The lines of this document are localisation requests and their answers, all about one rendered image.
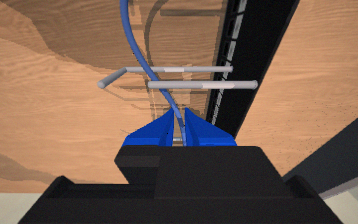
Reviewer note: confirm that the blue cable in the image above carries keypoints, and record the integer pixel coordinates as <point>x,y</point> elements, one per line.
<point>131,40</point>

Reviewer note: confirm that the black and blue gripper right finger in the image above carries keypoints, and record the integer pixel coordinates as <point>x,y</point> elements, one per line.
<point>205,133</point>

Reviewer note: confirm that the grey metal rack with black patch panel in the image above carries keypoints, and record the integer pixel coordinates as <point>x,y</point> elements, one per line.
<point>251,34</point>

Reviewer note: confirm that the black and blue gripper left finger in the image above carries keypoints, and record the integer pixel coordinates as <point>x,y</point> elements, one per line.
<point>154,133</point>

